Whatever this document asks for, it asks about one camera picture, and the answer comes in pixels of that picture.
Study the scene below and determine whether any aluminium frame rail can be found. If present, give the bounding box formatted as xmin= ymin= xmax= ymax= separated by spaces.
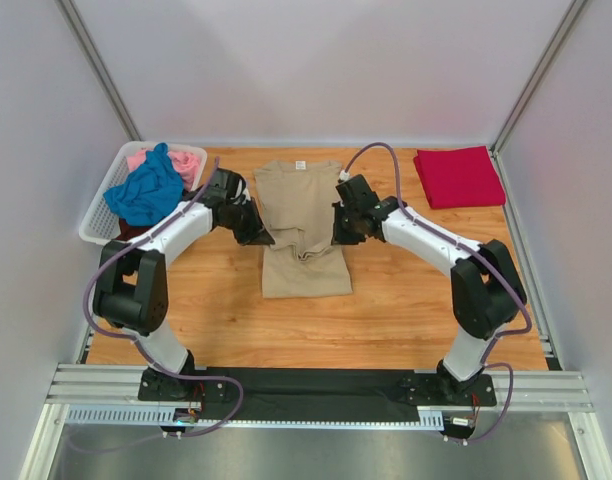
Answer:
xmin=47 ymin=364 xmax=593 ymax=412

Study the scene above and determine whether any grey slotted cable duct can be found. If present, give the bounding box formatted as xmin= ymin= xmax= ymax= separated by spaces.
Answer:
xmin=64 ymin=405 xmax=444 ymax=431

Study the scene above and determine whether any folded red t shirt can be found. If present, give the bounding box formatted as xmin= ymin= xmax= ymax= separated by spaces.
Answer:
xmin=414 ymin=146 xmax=506 ymax=209

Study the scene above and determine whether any blue crumpled t shirt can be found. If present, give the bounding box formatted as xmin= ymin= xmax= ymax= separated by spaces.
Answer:
xmin=103 ymin=143 xmax=184 ymax=227

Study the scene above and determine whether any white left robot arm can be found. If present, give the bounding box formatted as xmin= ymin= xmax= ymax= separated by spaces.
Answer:
xmin=83 ymin=168 xmax=274 ymax=380

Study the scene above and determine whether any dark maroon t shirt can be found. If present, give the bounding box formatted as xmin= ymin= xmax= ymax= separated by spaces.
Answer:
xmin=116 ymin=187 xmax=192 ymax=244

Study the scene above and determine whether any beige t shirt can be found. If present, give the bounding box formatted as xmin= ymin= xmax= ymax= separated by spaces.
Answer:
xmin=253 ymin=160 xmax=353 ymax=299

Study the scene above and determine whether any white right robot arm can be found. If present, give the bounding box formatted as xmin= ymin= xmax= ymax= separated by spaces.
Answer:
xmin=332 ymin=171 xmax=532 ymax=388

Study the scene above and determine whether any right aluminium frame post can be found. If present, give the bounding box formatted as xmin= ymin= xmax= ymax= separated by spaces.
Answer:
xmin=490 ymin=0 xmax=590 ymax=155

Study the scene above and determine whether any pink crumpled t shirt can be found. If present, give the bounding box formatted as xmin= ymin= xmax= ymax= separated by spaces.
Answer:
xmin=126 ymin=149 xmax=206 ymax=191

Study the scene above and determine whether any left aluminium frame post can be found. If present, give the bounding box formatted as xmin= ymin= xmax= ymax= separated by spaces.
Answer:
xmin=55 ymin=0 xmax=142 ymax=141

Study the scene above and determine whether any aluminium frame post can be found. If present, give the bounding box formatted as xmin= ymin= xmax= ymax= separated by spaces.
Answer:
xmin=55 ymin=0 xmax=142 ymax=141
xmin=490 ymin=0 xmax=590 ymax=155

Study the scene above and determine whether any white plastic laundry basket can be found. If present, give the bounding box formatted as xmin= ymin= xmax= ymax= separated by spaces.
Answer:
xmin=79 ymin=141 xmax=207 ymax=245

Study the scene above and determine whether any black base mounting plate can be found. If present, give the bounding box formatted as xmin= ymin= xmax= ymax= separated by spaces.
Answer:
xmin=138 ymin=367 xmax=497 ymax=419

